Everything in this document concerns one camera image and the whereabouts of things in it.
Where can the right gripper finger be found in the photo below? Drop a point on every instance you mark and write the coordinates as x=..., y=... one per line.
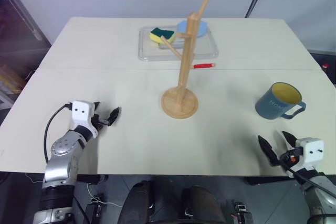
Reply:
x=267, y=150
x=290, y=139

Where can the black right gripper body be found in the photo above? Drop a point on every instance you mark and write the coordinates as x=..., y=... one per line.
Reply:
x=288, y=157

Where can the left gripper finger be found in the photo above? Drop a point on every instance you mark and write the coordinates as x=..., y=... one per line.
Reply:
x=115, y=115
x=96, y=105

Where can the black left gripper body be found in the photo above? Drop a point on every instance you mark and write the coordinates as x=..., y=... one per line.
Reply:
x=99, y=121

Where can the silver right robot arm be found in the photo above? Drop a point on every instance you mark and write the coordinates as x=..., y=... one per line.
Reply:
x=320, y=192

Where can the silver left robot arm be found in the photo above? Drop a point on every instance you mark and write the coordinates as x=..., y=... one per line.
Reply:
x=61, y=155

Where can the wooden mug tree stand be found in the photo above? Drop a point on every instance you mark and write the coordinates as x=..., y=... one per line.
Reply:
x=185, y=77

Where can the blue mug yellow inside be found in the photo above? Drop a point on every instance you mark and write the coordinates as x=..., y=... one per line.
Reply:
x=270, y=103

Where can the dark box with red knob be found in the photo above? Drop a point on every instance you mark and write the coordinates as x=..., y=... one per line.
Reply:
x=324, y=62

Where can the dark rounded shape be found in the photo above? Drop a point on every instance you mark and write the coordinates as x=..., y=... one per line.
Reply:
x=137, y=203
x=203, y=205

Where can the yellow green sponge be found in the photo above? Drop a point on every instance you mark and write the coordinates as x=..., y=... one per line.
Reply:
x=161, y=35

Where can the dark cabinet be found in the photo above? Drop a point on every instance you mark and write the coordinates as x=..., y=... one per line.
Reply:
x=18, y=37

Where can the clear plastic tray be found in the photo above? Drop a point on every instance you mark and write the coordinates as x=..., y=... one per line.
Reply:
x=204, y=48

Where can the light blue plate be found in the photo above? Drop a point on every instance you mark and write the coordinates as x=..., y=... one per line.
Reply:
x=200, y=28

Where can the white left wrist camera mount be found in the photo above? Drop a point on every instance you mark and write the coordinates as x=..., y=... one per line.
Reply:
x=81, y=115

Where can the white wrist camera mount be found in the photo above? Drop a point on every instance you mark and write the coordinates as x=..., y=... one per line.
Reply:
x=311, y=150
x=81, y=115

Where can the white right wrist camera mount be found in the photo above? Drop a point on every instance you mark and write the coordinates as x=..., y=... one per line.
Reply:
x=311, y=150

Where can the black table frame bracket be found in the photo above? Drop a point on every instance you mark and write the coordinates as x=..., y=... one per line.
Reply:
x=92, y=179

